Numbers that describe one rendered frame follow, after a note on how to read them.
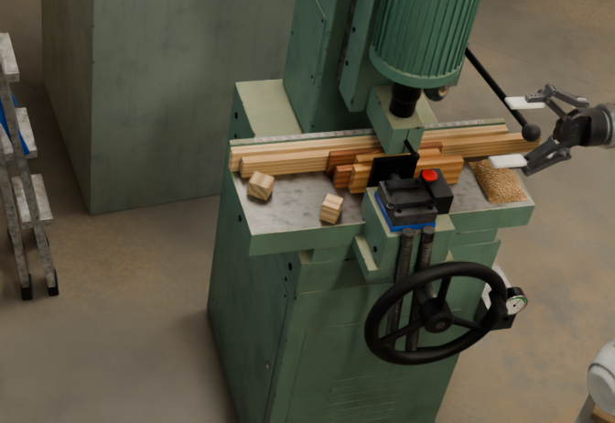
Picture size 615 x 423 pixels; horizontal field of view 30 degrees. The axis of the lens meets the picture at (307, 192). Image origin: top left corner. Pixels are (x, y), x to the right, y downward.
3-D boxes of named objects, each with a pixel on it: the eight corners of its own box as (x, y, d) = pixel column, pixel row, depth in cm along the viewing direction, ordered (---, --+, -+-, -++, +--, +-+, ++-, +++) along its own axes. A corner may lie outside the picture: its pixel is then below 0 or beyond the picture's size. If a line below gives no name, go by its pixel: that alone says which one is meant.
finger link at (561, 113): (574, 133, 219) (580, 128, 219) (544, 103, 212) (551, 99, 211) (565, 121, 222) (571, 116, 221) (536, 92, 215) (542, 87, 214)
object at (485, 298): (479, 334, 254) (488, 310, 249) (458, 292, 263) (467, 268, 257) (512, 329, 257) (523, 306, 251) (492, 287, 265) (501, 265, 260)
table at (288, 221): (258, 294, 214) (262, 272, 210) (221, 181, 234) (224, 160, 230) (548, 258, 231) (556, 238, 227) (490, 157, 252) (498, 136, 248)
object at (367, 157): (354, 180, 231) (359, 161, 228) (351, 173, 233) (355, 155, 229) (436, 172, 236) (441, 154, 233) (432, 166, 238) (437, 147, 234)
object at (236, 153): (230, 172, 228) (232, 153, 224) (228, 165, 229) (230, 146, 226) (502, 147, 245) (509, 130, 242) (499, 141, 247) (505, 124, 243)
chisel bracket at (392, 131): (384, 161, 229) (393, 129, 223) (362, 115, 238) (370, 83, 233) (418, 158, 231) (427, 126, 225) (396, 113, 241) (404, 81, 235)
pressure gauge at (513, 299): (495, 322, 248) (504, 298, 242) (488, 309, 251) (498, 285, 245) (521, 319, 250) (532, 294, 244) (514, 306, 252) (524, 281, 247)
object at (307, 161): (242, 178, 227) (243, 163, 224) (239, 171, 228) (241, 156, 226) (536, 151, 246) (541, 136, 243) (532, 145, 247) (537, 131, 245)
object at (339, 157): (327, 175, 231) (331, 156, 227) (325, 170, 232) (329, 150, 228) (437, 165, 238) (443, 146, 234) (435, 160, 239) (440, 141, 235)
